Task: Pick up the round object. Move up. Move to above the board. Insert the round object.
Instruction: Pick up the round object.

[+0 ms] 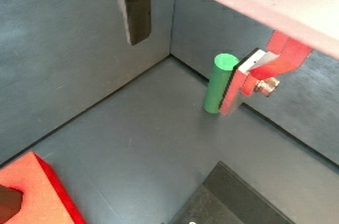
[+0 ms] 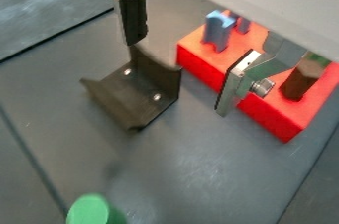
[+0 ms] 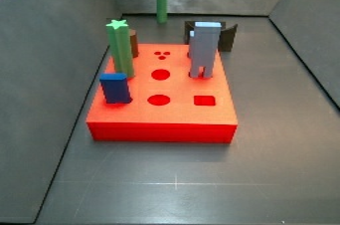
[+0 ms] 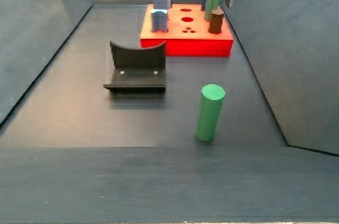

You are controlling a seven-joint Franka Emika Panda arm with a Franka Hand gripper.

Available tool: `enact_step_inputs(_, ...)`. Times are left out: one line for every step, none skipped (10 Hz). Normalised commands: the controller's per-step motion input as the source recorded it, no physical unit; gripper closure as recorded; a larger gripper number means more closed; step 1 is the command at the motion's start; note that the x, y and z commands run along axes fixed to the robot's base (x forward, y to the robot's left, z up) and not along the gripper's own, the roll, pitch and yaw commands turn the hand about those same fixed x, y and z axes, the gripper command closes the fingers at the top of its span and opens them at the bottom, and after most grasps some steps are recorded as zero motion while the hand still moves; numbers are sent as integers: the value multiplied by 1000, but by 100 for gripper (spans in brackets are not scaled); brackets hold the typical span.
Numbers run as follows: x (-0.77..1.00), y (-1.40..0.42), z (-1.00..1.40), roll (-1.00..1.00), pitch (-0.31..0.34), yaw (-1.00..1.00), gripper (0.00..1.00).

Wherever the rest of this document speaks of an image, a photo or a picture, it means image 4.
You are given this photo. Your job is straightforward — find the black curved holder stand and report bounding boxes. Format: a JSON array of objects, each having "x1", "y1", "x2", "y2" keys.
[{"x1": 102, "y1": 42, "x2": 166, "y2": 92}]

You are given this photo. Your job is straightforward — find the green round cylinder peg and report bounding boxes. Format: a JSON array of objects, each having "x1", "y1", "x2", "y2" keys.
[{"x1": 194, "y1": 84, "x2": 225, "y2": 142}]

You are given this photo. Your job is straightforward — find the brown round peg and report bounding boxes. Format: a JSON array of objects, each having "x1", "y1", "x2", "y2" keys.
[{"x1": 208, "y1": 9, "x2": 224, "y2": 34}]

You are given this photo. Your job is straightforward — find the red peg board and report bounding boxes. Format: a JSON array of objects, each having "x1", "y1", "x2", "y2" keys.
[{"x1": 140, "y1": 4, "x2": 233, "y2": 57}]

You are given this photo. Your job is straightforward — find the small dark blue peg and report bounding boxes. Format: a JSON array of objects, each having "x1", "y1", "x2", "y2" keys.
[{"x1": 201, "y1": 0, "x2": 206, "y2": 11}]

